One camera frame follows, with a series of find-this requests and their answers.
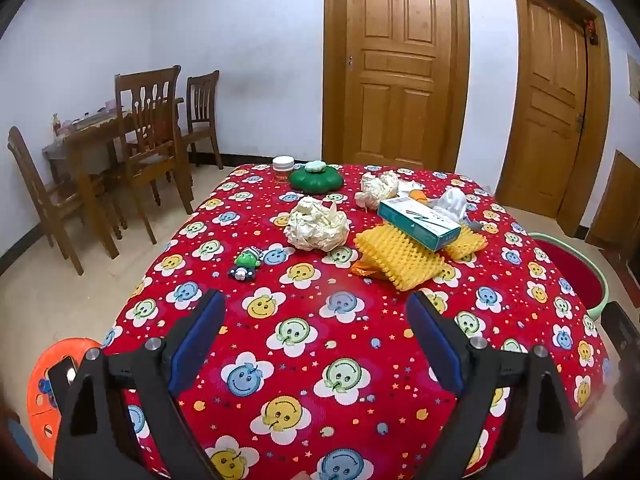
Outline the wooden cabinet door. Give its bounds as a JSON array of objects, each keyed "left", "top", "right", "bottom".
[{"left": 585, "top": 150, "right": 640, "bottom": 261}]

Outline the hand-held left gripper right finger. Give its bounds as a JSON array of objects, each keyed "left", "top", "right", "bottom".
[{"left": 406, "top": 290, "right": 583, "bottom": 480}]

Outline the crumpled cream paper ball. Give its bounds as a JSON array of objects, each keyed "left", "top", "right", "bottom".
[
  {"left": 283, "top": 196, "right": 349, "bottom": 252},
  {"left": 356, "top": 170, "right": 401, "bottom": 211}
]

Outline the teal tissue box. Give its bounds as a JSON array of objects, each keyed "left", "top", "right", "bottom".
[{"left": 377, "top": 196, "right": 462, "bottom": 252}]

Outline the wooden dining table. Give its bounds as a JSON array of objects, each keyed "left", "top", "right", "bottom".
[{"left": 42, "top": 97, "right": 186, "bottom": 201}]

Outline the red smiley flower tablecloth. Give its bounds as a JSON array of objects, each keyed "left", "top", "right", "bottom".
[{"left": 100, "top": 162, "right": 613, "bottom": 480}]

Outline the white cloth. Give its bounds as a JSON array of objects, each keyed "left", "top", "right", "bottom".
[{"left": 432, "top": 186, "right": 471, "bottom": 223}]

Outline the green toy figure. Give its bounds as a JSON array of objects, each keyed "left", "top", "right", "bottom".
[{"left": 229, "top": 246, "right": 265, "bottom": 281}]

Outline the wooden panel door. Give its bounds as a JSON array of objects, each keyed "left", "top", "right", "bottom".
[
  {"left": 495, "top": 0, "right": 612, "bottom": 236},
  {"left": 324, "top": 0, "right": 471, "bottom": 171}
]

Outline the green flower shaped container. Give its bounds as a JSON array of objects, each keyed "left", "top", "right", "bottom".
[{"left": 289, "top": 160, "right": 345, "bottom": 193}]

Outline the white lidded jar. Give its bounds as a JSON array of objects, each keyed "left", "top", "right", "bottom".
[{"left": 272, "top": 156, "right": 296, "bottom": 183}]

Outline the orange snack packet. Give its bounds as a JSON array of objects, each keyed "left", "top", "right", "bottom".
[{"left": 350, "top": 255, "right": 396, "bottom": 281}]

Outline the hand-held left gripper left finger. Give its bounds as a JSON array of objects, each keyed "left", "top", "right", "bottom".
[{"left": 54, "top": 289, "right": 227, "bottom": 480}]

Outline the red basin with green rim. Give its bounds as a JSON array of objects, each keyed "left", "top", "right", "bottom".
[{"left": 527, "top": 232, "right": 612, "bottom": 321}]

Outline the large yellow foam pad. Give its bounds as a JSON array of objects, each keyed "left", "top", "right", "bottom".
[{"left": 354, "top": 225, "right": 451, "bottom": 292}]

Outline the wooden chair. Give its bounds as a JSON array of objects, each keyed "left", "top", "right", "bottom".
[
  {"left": 114, "top": 65, "right": 195, "bottom": 246},
  {"left": 180, "top": 70, "right": 224, "bottom": 171},
  {"left": 7, "top": 126, "right": 123, "bottom": 276}
]

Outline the small yellow foam pad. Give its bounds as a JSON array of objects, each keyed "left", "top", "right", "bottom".
[{"left": 445, "top": 224, "right": 488, "bottom": 262}]

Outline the orange plastic stool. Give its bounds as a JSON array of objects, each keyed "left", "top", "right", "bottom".
[{"left": 27, "top": 337, "right": 103, "bottom": 466}]

